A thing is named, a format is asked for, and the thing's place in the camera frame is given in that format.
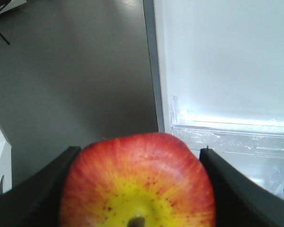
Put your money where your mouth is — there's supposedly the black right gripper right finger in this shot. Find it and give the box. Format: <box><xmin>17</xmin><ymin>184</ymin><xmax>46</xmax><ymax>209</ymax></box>
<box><xmin>199</xmin><ymin>148</ymin><xmax>284</xmax><ymax>227</ymax></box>

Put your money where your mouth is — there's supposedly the red yellow apple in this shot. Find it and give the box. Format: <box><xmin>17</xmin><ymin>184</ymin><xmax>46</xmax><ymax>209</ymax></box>
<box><xmin>58</xmin><ymin>132</ymin><xmax>216</xmax><ymax>227</ymax></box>

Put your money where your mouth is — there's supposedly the dark grey refrigerator body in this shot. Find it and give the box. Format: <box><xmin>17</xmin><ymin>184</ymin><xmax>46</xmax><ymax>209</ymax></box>
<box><xmin>143</xmin><ymin>0</ymin><xmax>284</xmax><ymax>199</ymax></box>

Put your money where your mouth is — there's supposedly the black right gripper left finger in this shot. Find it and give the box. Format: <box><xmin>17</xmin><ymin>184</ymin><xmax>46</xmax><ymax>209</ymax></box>
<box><xmin>0</xmin><ymin>147</ymin><xmax>81</xmax><ymax>227</ymax></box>

